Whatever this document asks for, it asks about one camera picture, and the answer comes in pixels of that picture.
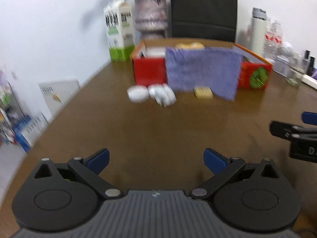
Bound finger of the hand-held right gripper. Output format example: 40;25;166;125
301;111;317;126
269;120;317;142

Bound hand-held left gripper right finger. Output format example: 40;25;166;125
189;148;281;200

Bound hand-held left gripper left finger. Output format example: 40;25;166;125
33;148;123;200

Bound red cardboard box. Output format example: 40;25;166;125
130;39;273;90

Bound yellow and white plush toy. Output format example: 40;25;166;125
175;42;205;50

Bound wooden desktop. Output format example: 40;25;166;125
5;38;317;238

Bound white power strip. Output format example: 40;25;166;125
301;74;317;89

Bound clear drinking glass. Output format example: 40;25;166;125
286;52;309;87

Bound white tin box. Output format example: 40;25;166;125
272;55;291;76

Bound small yellow block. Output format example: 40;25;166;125
194;87;213;100

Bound white round device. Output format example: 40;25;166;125
281;42;294;55

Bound white round case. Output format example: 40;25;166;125
127;85;149;103

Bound blue and white boxes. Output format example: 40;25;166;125
13;115;47;153

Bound white thermos bottle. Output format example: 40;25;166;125
250;7;268;57

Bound white and green milk carton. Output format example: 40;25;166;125
103;0;136;62

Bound black office chair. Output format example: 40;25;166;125
170;0;238;42

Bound purple textured vase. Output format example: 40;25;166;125
134;0;169;39

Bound purple burlap drawstring pouch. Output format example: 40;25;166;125
165;47;243;102

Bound wire shelf rack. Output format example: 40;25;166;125
0;81;25;145

